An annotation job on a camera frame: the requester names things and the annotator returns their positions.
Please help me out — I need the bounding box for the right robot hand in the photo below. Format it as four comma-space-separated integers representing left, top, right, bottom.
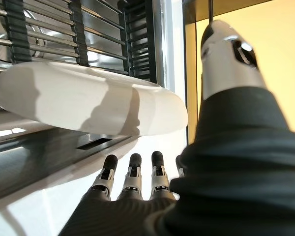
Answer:
59, 20, 295, 236

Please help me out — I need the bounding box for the cream ceramic plate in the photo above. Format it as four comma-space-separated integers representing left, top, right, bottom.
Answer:
0, 61, 189, 137

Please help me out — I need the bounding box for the stainless steel sink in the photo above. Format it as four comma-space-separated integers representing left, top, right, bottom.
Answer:
0, 0, 186, 205

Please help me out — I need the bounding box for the black dish drying rack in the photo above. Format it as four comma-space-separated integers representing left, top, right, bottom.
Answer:
0, 0, 158, 83

